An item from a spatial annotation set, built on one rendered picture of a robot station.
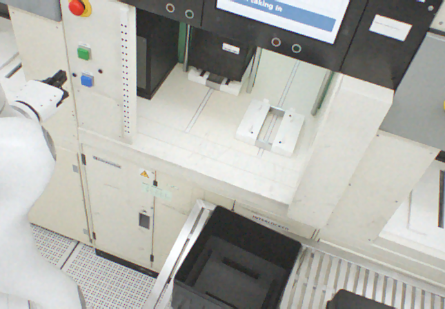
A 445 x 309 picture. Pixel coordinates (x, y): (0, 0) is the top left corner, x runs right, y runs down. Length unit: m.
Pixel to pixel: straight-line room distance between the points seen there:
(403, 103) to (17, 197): 0.85
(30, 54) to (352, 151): 0.98
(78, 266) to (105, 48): 1.25
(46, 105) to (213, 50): 0.72
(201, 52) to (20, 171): 1.15
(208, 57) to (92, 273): 1.16
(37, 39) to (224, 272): 0.88
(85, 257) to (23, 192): 1.64
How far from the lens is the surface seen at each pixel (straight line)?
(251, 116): 1.71
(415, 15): 1.07
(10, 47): 2.05
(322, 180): 1.33
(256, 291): 1.45
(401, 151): 1.28
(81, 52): 1.41
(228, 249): 1.50
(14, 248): 0.82
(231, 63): 1.74
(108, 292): 2.27
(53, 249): 2.41
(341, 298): 1.41
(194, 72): 1.86
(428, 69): 1.12
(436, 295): 1.68
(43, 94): 1.27
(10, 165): 0.71
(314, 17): 1.09
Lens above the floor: 2.05
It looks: 48 degrees down
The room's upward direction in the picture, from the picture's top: 12 degrees clockwise
